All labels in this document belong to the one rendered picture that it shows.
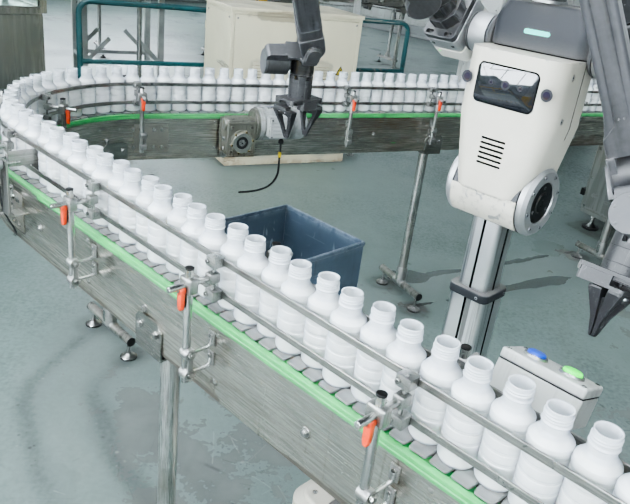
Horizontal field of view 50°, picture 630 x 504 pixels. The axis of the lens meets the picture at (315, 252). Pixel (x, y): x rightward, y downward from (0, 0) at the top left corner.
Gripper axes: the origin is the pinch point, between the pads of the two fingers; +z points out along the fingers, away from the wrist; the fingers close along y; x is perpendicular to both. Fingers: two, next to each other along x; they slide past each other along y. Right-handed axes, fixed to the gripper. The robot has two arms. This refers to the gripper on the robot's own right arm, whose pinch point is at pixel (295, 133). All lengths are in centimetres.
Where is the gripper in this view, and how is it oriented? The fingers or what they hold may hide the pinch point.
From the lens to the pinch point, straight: 172.0
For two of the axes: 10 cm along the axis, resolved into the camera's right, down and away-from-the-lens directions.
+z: -1.1, 9.0, 4.2
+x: 6.8, 3.8, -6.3
